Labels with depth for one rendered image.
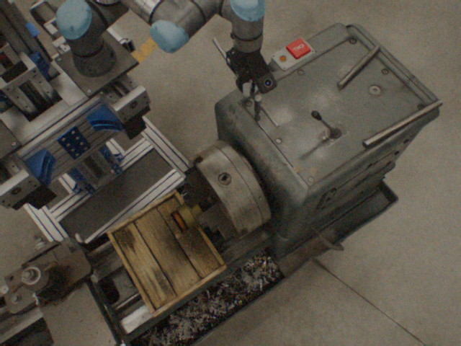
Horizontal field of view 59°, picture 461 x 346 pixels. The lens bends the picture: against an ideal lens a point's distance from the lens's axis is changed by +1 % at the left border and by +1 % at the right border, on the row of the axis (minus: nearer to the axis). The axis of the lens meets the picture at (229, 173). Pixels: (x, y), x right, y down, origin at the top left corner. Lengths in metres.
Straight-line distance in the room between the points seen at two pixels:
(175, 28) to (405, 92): 0.78
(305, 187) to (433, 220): 1.58
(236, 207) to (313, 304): 1.27
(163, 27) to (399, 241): 1.99
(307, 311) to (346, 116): 1.34
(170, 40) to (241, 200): 0.52
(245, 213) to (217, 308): 0.63
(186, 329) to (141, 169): 1.02
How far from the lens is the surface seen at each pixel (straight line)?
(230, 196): 1.21
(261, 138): 1.25
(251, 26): 0.98
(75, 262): 1.47
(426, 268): 2.60
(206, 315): 1.78
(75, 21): 1.44
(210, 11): 0.99
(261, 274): 1.78
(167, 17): 0.95
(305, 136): 1.26
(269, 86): 1.07
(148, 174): 2.40
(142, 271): 1.54
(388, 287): 2.50
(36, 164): 1.65
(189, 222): 1.31
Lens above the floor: 2.35
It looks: 67 degrees down
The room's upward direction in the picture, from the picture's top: 5 degrees counter-clockwise
